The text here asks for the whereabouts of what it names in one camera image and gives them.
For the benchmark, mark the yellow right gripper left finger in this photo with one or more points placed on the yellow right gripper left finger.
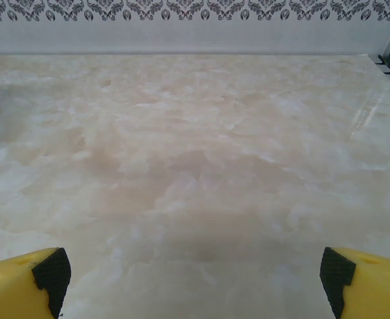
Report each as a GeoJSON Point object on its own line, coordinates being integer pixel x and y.
{"type": "Point", "coordinates": [5, 289]}

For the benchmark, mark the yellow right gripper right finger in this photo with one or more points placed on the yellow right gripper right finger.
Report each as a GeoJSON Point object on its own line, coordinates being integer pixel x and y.
{"type": "Point", "coordinates": [380, 289]}

